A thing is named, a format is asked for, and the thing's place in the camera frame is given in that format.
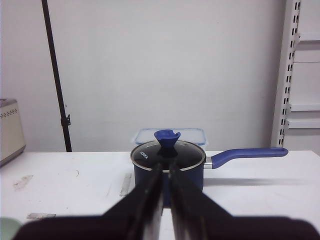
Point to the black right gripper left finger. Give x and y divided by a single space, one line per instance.
136 217

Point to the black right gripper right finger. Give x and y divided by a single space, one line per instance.
197 217

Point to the green bowl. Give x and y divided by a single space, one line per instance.
9 228

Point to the glass pot lid blue knob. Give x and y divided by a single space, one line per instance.
166 151

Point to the clear plastic food container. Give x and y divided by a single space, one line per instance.
194 135

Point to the black tripod pole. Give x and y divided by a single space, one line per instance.
65 119

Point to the white slotted shelf rack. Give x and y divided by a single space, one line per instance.
296 118

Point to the cream silver two-slot toaster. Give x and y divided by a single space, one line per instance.
12 140

